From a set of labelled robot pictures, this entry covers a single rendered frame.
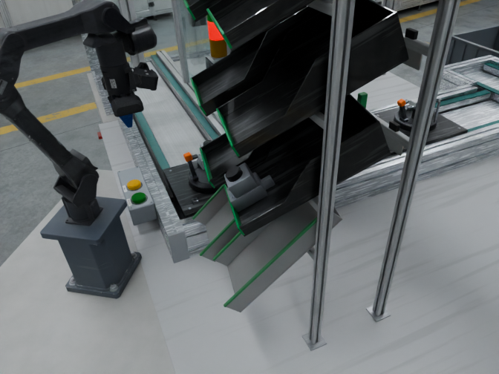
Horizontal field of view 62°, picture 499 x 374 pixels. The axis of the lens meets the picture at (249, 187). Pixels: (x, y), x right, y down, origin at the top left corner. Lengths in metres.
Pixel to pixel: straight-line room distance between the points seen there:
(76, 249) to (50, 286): 0.20
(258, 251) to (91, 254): 0.39
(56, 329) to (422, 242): 0.95
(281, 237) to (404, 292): 0.39
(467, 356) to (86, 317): 0.85
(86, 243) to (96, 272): 0.11
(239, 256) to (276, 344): 0.21
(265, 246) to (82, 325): 0.48
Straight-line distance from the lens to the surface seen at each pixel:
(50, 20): 0.89
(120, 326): 1.06
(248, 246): 0.91
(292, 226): 0.84
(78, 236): 1.00
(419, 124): 0.72
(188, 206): 1.15
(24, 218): 3.01
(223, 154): 0.90
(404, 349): 1.01
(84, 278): 1.12
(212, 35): 1.26
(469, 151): 1.57
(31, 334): 1.14
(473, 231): 1.33
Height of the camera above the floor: 1.68
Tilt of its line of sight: 37 degrees down
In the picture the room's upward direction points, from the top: 3 degrees counter-clockwise
